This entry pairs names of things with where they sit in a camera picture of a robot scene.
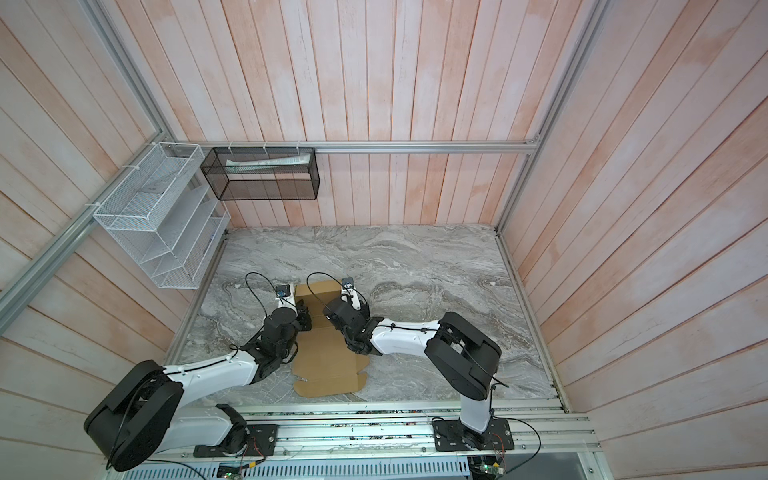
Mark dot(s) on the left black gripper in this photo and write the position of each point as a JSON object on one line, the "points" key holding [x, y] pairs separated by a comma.
{"points": [[303, 315]]}

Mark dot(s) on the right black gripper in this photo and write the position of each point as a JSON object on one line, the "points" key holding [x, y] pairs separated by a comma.
{"points": [[365, 311]]}

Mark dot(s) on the brown cardboard box sheet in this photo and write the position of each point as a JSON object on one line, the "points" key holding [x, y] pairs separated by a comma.
{"points": [[324, 365]]}

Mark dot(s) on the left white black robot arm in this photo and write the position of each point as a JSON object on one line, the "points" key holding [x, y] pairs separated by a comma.
{"points": [[150, 410]]}

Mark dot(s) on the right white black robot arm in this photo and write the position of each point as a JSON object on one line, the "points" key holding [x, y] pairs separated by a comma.
{"points": [[466, 357]]}

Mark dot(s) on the paper sheet in basket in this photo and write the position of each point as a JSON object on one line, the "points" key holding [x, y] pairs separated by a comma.
{"points": [[282, 165]]}

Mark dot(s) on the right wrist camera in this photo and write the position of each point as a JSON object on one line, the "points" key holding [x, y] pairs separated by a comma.
{"points": [[349, 293]]}

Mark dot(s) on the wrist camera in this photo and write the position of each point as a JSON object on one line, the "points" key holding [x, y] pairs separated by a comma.
{"points": [[349, 293], [285, 296]]}

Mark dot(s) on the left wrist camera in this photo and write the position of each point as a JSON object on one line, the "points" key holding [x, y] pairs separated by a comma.
{"points": [[285, 296]]}

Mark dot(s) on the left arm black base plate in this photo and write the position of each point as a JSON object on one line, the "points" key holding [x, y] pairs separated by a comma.
{"points": [[252, 440]]}

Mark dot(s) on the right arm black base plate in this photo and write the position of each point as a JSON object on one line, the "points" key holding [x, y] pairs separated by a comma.
{"points": [[453, 436]]}

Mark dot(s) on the white wire mesh shelf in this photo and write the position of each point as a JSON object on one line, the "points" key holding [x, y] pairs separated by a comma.
{"points": [[165, 219]]}

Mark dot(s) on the black wire mesh basket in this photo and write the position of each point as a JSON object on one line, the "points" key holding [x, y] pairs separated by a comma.
{"points": [[257, 187]]}

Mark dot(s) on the aluminium frame rail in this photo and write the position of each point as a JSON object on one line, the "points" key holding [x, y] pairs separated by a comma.
{"points": [[388, 147]]}

